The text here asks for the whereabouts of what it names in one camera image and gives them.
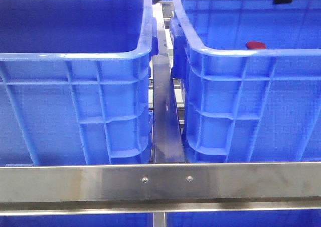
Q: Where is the left blue plastic bin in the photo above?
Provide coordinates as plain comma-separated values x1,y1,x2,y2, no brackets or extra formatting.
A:
1,0,158,167

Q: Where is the blue plastic bin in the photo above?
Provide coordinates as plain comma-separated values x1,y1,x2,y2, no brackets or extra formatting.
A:
170,0,320,163
1,0,158,167

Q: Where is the red mushroom push button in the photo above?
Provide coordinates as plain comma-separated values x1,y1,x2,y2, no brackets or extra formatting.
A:
246,41,267,50

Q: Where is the stainless steel rack frame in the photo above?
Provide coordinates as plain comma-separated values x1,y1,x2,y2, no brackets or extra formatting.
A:
1,3,320,226

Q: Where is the right blue plastic bin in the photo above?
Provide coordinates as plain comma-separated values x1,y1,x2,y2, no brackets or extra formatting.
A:
170,0,320,163

